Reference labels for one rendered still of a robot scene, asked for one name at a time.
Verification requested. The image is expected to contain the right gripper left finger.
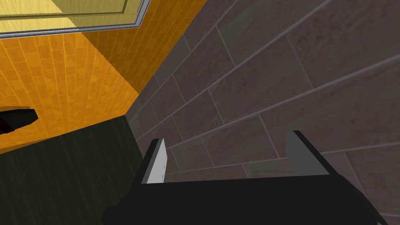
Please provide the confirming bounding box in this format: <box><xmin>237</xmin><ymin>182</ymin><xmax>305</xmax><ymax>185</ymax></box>
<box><xmin>141</xmin><ymin>137</ymin><xmax>168</xmax><ymax>185</ymax></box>

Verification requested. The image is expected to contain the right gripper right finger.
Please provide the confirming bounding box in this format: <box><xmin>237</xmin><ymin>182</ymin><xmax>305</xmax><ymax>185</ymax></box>
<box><xmin>286</xmin><ymin>130</ymin><xmax>340</xmax><ymax>177</ymax></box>

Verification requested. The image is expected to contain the yellow panelled cupboard door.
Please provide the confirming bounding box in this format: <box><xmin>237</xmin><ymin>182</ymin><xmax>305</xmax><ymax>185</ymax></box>
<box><xmin>0</xmin><ymin>0</ymin><xmax>152</xmax><ymax>39</ymax></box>

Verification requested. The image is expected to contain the black angular object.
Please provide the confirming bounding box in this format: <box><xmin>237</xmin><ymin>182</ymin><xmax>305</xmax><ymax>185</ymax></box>
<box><xmin>0</xmin><ymin>106</ymin><xmax>39</xmax><ymax>135</ymax></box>

